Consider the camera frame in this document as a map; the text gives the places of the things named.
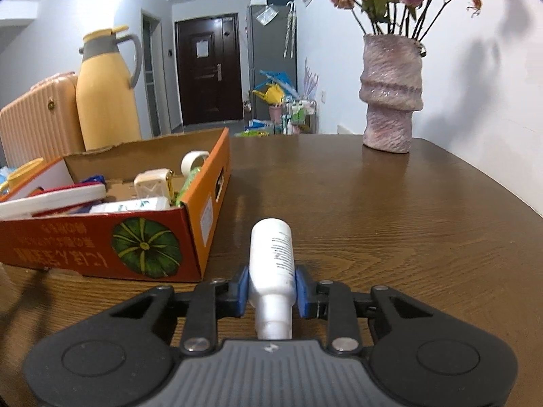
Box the white spray bottle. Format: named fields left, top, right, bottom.
left=248, top=218, right=296, bottom=340

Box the green spray bottle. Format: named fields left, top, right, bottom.
left=174, top=167, right=202, bottom=207

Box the cream plug adapter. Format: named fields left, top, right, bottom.
left=133, top=168, right=175, bottom=203

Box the white tape roll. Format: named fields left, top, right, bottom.
left=180, top=151, right=210, bottom=177

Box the red lint brush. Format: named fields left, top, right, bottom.
left=1, top=183, right=107, bottom=219

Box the red cardboard box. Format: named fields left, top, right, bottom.
left=1, top=129, right=230, bottom=282

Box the yellow thermos jug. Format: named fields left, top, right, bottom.
left=75, top=25, right=143, bottom=152

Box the pink textured vase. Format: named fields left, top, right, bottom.
left=359, top=34, right=424, bottom=154

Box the dark entrance door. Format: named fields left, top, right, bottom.
left=174, top=14, right=243, bottom=126

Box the yellow ceramic mug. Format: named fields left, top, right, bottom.
left=0, top=157, right=45, bottom=195

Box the pink ribbed suitcase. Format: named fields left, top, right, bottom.
left=1, top=72, right=85, bottom=167

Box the grey refrigerator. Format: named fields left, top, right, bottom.
left=247, top=5, right=297, bottom=120

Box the wire storage cart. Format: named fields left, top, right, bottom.
left=281, top=98, right=318, bottom=135

